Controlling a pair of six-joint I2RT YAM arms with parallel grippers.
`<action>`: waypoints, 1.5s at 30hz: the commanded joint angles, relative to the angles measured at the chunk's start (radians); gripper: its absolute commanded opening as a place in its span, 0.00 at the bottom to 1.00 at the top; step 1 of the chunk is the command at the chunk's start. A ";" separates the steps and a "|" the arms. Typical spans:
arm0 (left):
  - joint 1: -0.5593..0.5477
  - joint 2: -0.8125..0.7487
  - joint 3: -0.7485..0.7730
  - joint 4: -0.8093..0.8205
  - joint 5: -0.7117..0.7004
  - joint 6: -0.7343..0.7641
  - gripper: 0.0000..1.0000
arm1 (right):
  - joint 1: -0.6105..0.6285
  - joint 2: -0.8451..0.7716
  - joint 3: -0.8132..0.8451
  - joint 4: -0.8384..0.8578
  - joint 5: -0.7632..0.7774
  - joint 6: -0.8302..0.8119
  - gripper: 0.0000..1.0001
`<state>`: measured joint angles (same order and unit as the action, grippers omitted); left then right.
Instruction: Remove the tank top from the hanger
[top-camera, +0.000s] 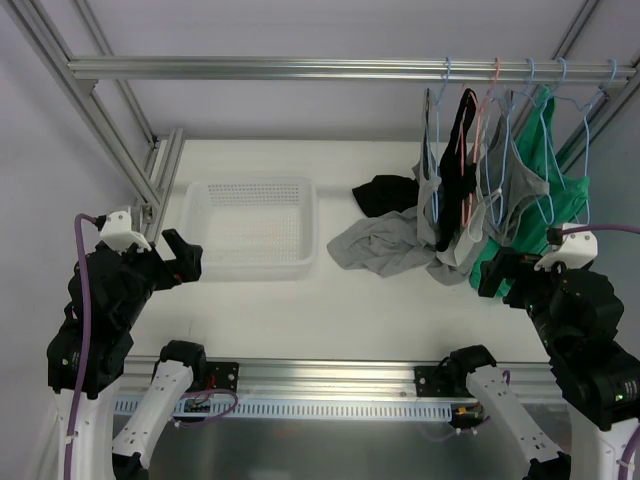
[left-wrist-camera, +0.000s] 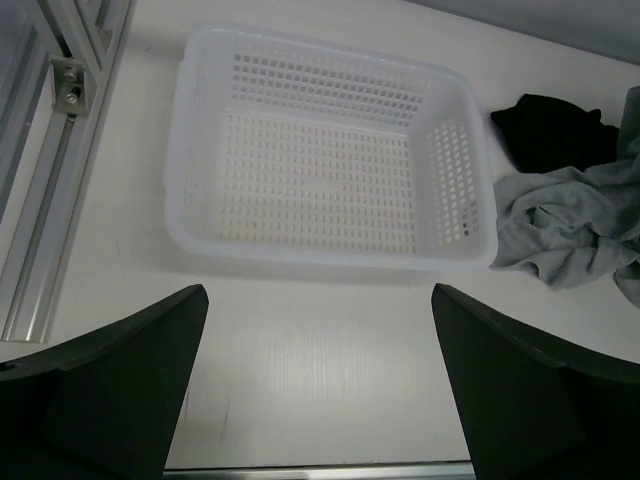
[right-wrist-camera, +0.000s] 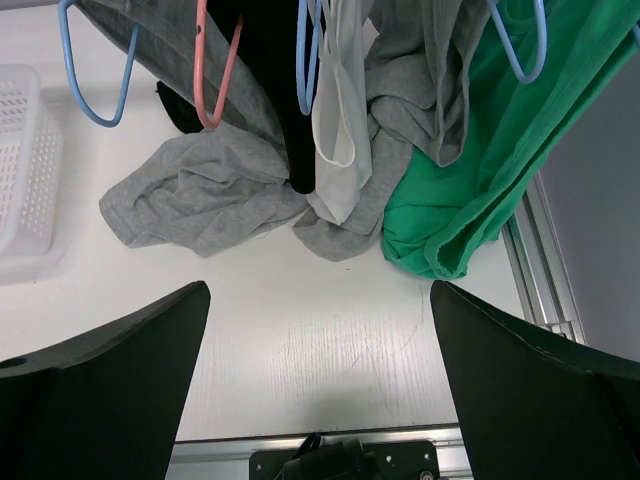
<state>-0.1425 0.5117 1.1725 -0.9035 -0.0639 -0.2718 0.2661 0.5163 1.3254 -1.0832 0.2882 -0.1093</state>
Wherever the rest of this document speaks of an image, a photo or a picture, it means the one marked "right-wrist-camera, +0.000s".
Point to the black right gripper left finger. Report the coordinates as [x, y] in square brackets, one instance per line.
[105, 404]

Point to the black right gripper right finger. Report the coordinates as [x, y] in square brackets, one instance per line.
[530, 403]

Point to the grey tank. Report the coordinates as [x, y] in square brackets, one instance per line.
[205, 191]
[416, 64]

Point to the pink wire hanger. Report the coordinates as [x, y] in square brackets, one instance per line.
[211, 121]

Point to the light blue wire hanger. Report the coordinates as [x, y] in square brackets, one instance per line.
[62, 11]

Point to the black tank top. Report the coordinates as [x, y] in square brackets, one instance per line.
[267, 46]

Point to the green tank top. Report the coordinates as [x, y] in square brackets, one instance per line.
[438, 217]

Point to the blue hanger with green top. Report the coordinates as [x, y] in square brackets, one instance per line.
[542, 41]

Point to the white tank top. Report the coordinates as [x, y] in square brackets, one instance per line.
[343, 163]

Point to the blue hanger with white top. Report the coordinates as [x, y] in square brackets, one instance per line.
[306, 67]

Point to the white plastic basket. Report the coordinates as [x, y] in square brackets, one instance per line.
[31, 156]

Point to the aluminium table edge rail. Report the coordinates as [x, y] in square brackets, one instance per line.
[539, 269]

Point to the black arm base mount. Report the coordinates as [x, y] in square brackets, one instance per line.
[315, 459]

